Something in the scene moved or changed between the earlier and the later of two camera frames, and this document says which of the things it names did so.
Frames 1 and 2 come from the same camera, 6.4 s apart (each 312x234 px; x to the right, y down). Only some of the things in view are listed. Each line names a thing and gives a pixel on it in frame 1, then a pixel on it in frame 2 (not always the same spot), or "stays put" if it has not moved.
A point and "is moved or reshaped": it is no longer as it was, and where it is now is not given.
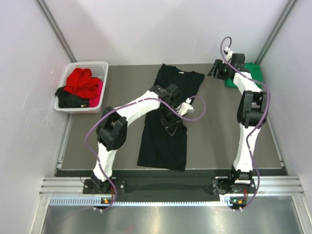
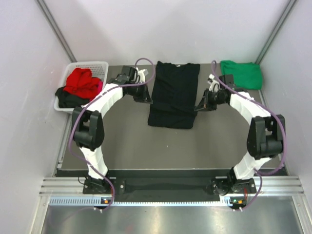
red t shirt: x=81 y=83 stays put
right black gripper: x=218 y=65 to x=204 y=104
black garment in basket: x=66 y=100 stays put
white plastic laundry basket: x=99 y=69 stays put
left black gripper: x=171 y=125 to x=144 y=97
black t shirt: x=157 y=148 is moved or reshaped
